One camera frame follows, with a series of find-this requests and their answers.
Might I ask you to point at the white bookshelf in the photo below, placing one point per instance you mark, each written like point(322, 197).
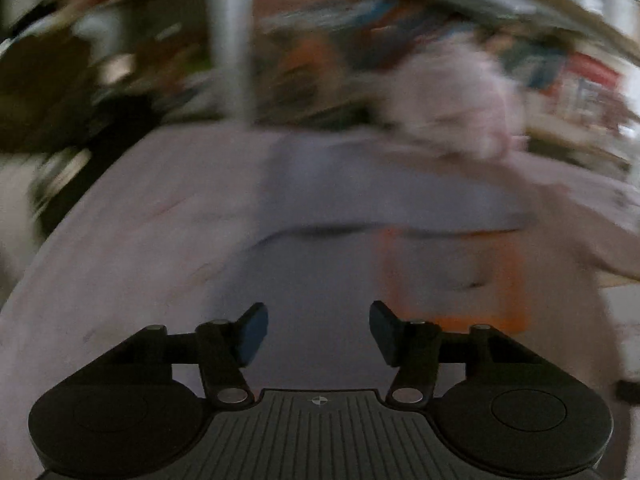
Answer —
point(231, 40)

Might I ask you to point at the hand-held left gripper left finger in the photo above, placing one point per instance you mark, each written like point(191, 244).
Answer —
point(252, 334)

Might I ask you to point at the pink white plush bunny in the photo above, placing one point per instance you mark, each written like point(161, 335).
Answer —
point(450, 100)

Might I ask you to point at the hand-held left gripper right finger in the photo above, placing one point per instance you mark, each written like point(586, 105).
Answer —
point(385, 334)

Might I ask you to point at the lavender knit garment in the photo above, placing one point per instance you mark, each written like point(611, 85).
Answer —
point(350, 190)

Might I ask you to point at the pink cartoon desk mat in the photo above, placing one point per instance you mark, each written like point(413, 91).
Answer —
point(125, 260)

